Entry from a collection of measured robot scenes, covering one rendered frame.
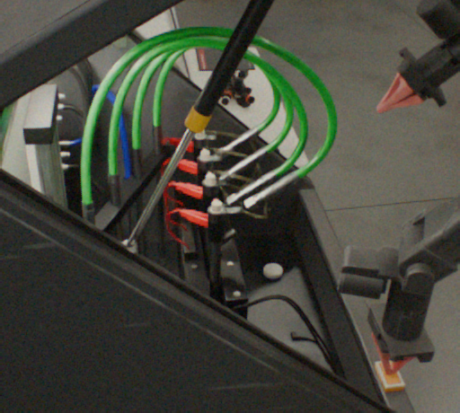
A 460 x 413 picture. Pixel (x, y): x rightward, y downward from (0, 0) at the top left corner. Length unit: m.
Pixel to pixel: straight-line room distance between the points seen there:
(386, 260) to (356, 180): 2.40
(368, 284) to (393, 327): 0.08
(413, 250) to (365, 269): 0.09
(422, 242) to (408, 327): 0.16
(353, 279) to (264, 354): 0.20
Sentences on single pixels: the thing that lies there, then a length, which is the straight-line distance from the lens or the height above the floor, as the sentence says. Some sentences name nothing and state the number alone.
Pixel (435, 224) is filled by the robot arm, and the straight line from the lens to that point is 0.86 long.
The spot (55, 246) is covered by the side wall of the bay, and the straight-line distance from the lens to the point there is 0.66.
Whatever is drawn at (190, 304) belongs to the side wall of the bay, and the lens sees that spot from 0.72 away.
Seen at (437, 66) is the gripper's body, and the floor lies 1.33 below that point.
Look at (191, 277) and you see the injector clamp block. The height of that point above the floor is 0.98.
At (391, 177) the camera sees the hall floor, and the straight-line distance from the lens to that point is 3.39.
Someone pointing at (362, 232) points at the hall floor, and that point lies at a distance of 2.97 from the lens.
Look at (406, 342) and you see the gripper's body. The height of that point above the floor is 1.06.
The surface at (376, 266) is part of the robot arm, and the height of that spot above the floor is 1.18.
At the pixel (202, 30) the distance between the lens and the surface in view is 0.93.
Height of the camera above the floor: 1.75
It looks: 34 degrees down
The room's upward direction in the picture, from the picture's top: 2 degrees clockwise
